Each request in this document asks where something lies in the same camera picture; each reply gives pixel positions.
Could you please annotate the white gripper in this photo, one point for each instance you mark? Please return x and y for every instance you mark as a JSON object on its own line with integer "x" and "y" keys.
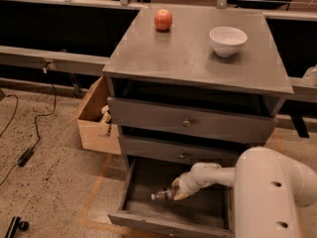
{"x": 192, "y": 181}

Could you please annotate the clear plastic water bottle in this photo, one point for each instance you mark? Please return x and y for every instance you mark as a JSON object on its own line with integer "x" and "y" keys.
{"x": 164, "y": 194}

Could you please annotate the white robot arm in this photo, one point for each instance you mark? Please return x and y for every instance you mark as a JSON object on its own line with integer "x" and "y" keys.
{"x": 268, "y": 189}

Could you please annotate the grey open bottom drawer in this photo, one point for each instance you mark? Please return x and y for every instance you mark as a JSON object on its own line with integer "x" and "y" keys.
{"x": 205, "y": 214}

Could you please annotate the grey middle drawer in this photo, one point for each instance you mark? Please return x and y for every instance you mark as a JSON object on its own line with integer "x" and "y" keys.
{"x": 169, "y": 151}

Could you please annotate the brass top drawer knob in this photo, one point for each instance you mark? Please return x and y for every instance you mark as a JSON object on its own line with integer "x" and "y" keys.
{"x": 186, "y": 123}

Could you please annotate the grey top drawer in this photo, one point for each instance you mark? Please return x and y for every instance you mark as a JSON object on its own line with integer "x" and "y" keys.
{"x": 217, "y": 125}

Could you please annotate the grey drawer cabinet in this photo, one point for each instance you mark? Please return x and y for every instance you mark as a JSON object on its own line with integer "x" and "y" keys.
{"x": 179, "y": 67}

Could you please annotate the cardboard box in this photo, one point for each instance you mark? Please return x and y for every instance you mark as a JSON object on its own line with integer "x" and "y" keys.
{"x": 96, "y": 135}

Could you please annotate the black power adapter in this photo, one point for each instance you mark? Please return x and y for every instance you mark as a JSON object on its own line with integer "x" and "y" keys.
{"x": 25, "y": 157}

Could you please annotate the white ceramic bowl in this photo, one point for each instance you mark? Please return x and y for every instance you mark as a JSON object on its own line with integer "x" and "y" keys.
{"x": 226, "y": 41}

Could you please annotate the black caster wheel base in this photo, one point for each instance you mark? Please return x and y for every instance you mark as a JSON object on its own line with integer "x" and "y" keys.
{"x": 15, "y": 225}

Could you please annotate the red apple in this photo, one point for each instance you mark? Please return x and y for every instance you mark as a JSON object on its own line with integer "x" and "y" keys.
{"x": 163, "y": 20}

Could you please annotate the white object on railing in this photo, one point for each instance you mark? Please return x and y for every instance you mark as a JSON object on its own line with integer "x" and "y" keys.
{"x": 310, "y": 76}

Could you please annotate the grey metal railing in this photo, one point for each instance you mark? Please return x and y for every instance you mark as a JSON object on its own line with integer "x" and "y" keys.
{"x": 92, "y": 65}

